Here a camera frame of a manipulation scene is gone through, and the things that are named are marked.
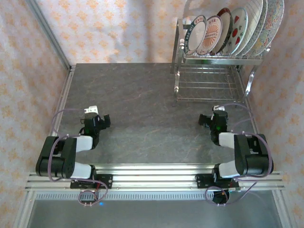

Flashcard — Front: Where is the green rim lettered plate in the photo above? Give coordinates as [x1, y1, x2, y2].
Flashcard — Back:
[183, 14, 207, 56]

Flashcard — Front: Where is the orange sunburst plate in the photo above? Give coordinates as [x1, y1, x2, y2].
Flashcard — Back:
[196, 15, 223, 55]

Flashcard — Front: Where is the watermelon print plate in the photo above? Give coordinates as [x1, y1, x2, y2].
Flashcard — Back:
[224, 7, 249, 56]

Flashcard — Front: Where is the dark red plate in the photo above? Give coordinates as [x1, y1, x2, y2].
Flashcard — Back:
[215, 7, 234, 54]

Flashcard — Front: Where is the colourful squiggle pattern plate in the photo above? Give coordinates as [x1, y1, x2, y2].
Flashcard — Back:
[251, 0, 285, 57]

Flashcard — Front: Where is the plaid line plate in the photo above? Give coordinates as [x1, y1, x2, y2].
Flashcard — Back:
[237, 0, 264, 57]

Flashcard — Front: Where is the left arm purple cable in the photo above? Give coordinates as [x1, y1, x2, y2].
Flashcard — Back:
[47, 108, 109, 208]

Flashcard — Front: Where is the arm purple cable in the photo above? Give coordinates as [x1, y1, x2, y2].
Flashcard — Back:
[205, 103, 274, 207]
[47, 108, 109, 208]

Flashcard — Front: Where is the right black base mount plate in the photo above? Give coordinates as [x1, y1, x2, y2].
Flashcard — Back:
[195, 173, 239, 190]

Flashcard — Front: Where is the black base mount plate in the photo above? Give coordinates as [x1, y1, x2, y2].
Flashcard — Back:
[195, 173, 239, 190]
[70, 173, 113, 190]

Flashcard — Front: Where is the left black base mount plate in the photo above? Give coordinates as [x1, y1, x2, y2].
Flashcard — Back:
[70, 173, 113, 190]

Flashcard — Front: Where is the steel wire dish rack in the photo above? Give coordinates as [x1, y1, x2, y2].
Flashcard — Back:
[170, 0, 272, 108]

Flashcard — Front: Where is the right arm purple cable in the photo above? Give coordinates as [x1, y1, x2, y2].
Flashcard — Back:
[205, 103, 274, 207]

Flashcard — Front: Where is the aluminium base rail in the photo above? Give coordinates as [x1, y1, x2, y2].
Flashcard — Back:
[25, 163, 285, 191]

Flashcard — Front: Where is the grey slotted cable duct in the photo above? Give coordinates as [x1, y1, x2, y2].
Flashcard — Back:
[33, 192, 277, 201]

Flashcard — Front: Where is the aluminium frame post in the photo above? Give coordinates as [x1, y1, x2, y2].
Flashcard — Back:
[25, 0, 73, 71]

